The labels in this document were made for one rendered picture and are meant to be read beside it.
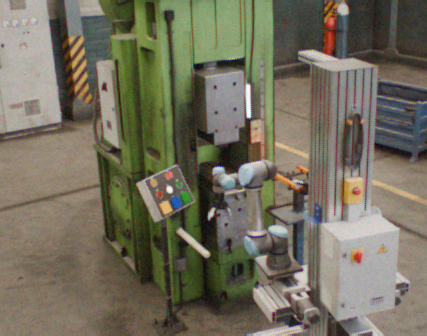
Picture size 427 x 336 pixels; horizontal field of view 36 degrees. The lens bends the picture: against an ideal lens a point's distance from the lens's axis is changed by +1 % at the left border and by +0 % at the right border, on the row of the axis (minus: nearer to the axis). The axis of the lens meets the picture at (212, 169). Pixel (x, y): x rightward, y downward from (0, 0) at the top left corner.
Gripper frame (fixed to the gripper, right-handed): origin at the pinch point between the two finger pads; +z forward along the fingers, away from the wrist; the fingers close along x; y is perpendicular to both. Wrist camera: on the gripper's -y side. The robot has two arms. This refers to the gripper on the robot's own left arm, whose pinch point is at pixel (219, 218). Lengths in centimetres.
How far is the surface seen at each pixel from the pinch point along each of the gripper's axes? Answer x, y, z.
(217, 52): 23, -62, -95
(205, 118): 8, -47, -54
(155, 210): -39.1, -11.9, -7.5
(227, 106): 24, -48, -60
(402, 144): 318, -274, 76
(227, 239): 19, -43, 39
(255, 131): 51, -65, -34
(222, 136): 19, -47, -39
